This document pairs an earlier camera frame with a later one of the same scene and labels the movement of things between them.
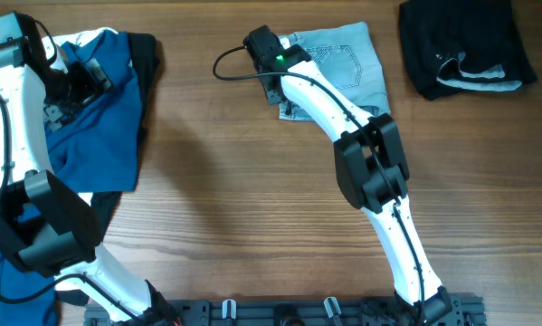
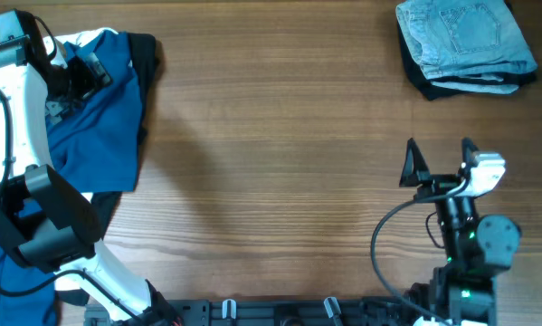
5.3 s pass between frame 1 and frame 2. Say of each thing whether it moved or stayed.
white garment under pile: stayed
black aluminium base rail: stayed
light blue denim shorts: moved
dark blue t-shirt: stayed
